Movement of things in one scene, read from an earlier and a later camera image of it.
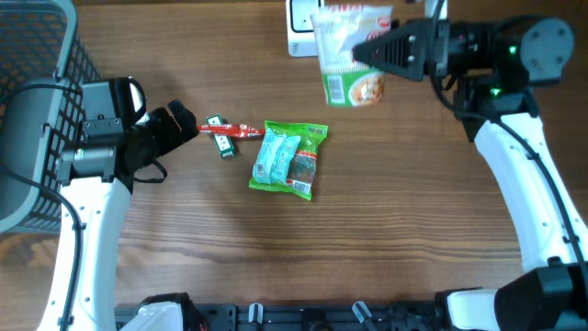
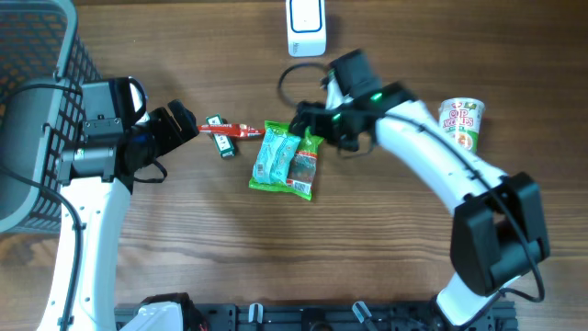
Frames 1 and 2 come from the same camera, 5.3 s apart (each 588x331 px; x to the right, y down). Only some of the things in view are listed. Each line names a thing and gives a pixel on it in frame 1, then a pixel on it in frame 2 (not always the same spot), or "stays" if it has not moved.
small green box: x=223 y=142 stays
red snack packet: x=231 y=131 stays
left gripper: x=173 y=135 stays
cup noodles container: x=337 y=29 -> x=462 y=119
